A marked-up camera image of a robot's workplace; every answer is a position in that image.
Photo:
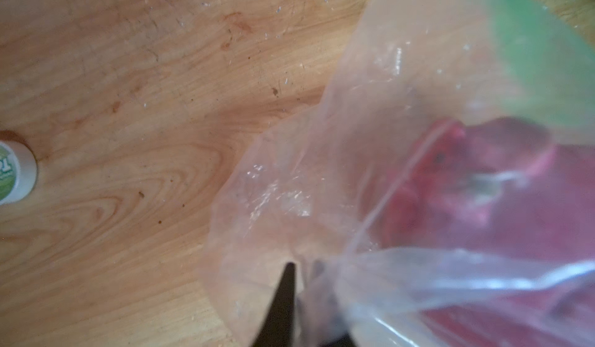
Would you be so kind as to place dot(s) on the clear zip-top bag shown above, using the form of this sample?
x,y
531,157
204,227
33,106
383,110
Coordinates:
x,y
311,187

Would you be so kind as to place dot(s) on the small white towel tablet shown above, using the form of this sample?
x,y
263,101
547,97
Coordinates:
x,y
18,172

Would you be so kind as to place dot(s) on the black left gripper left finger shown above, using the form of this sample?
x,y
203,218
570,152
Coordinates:
x,y
278,326

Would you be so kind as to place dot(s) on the pink dragon fruit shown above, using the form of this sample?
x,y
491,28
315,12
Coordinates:
x,y
491,235

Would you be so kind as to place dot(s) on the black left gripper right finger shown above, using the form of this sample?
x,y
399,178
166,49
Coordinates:
x,y
328,326

